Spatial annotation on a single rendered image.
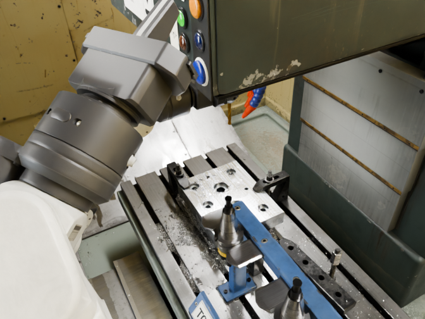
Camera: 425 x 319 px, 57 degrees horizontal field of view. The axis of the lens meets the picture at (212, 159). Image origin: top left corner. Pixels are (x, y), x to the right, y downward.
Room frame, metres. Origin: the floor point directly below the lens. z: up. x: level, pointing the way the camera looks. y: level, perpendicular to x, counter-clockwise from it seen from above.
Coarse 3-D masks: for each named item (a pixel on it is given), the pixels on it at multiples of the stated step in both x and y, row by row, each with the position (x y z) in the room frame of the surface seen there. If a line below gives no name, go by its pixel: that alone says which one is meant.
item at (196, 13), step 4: (192, 0) 0.45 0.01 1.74; (196, 0) 0.44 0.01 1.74; (192, 4) 0.45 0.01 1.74; (196, 4) 0.44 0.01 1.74; (192, 8) 0.45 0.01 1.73; (196, 8) 0.44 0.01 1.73; (200, 8) 0.44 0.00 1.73; (192, 12) 0.45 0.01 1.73; (196, 12) 0.44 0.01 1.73; (200, 12) 0.44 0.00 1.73; (196, 16) 0.44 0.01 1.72
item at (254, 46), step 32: (224, 0) 0.43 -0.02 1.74; (256, 0) 0.45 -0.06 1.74; (288, 0) 0.47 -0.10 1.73; (320, 0) 0.49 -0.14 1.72; (352, 0) 0.52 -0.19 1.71; (384, 0) 0.54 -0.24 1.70; (416, 0) 0.57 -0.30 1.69; (224, 32) 0.43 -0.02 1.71; (256, 32) 0.45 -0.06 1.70; (288, 32) 0.47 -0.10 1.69; (320, 32) 0.49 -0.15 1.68; (352, 32) 0.52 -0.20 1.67; (384, 32) 0.55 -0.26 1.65; (416, 32) 0.58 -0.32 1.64; (224, 64) 0.43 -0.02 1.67; (256, 64) 0.45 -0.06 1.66; (288, 64) 0.47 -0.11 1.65; (320, 64) 0.50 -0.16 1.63; (224, 96) 0.43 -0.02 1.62
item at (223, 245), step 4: (216, 228) 0.57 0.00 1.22; (216, 232) 0.56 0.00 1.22; (240, 232) 0.55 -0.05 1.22; (216, 236) 0.55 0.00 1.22; (240, 236) 0.54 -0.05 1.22; (216, 240) 0.55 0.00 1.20; (220, 240) 0.53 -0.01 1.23; (224, 240) 0.53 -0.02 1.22; (232, 240) 0.53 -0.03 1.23; (236, 240) 0.53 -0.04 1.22; (240, 240) 0.53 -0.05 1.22; (220, 244) 0.53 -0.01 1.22; (224, 244) 0.53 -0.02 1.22; (228, 244) 0.52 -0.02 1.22; (232, 244) 0.52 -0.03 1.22; (236, 244) 0.53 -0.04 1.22; (220, 248) 0.53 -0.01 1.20; (224, 248) 0.53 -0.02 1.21
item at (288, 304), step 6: (288, 294) 0.36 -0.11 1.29; (288, 300) 0.35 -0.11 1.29; (294, 300) 0.35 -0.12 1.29; (300, 300) 0.35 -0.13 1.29; (282, 306) 0.36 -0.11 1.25; (288, 306) 0.35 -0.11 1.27; (294, 306) 0.34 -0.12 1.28; (300, 306) 0.34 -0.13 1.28; (282, 312) 0.35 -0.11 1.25; (288, 312) 0.34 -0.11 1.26; (294, 312) 0.34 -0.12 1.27; (300, 312) 0.34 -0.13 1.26; (282, 318) 0.35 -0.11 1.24; (288, 318) 0.34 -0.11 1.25; (294, 318) 0.34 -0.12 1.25; (300, 318) 0.34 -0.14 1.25
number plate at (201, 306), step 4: (200, 304) 0.55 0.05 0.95; (204, 304) 0.55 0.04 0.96; (196, 308) 0.55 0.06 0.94; (200, 308) 0.54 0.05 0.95; (204, 308) 0.54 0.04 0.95; (196, 312) 0.54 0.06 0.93; (200, 312) 0.54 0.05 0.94; (204, 312) 0.53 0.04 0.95; (208, 312) 0.53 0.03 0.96; (196, 316) 0.53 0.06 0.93; (200, 316) 0.53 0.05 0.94; (204, 316) 0.52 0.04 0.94; (208, 316) 0.52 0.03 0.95
